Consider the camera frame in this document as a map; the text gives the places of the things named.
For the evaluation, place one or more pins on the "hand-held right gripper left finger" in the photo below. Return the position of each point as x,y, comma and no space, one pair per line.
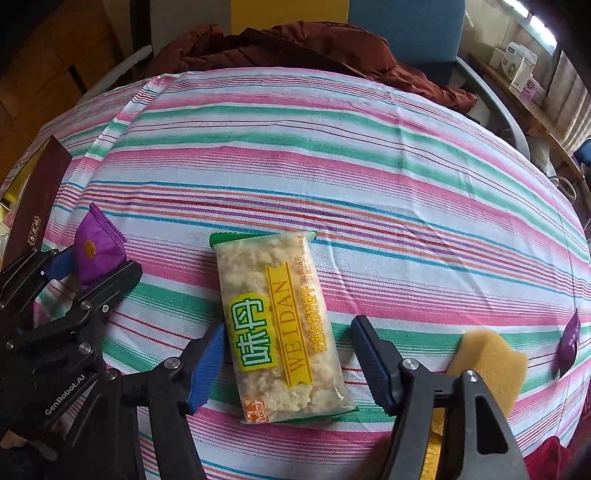
207,369

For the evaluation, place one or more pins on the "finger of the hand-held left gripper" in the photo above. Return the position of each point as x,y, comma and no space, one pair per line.
32,272
113,288

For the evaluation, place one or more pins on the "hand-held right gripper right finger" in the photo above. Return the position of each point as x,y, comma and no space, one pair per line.
374,364

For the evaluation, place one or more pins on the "purple snack packet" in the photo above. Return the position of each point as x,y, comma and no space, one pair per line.
99,249
568,346

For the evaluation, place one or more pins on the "gold-lined gift box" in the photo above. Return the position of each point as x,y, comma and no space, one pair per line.
37,198

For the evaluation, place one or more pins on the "clear cracker packet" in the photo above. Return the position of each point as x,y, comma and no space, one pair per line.
277,323

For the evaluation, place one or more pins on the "yellow sponge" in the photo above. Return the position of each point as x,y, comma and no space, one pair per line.
489,355

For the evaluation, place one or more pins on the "striped bedsheet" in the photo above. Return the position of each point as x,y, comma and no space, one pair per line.
369,184

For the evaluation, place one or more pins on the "person's red clothing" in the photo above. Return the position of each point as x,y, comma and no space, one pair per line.
549,461

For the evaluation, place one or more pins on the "wooden wardrobe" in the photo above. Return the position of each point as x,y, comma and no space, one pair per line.
55,69

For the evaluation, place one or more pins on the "wooden desk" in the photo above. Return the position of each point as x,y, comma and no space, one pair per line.
531,110

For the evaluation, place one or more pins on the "blue item on desk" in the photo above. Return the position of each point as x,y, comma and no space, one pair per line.
585,151

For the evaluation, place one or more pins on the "maroon blanket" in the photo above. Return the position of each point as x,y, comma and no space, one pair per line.
300,50

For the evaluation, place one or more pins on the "small pink box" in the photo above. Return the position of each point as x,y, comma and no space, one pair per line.
534,90

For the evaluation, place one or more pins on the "beige side curtain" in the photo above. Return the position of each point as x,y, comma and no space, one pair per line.
572,101

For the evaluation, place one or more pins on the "large white box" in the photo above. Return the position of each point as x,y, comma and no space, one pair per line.
519,64

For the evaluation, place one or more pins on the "window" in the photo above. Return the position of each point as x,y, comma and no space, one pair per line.
531,18

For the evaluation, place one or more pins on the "grey bed rail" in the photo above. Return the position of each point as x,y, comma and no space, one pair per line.
498,101
120,69

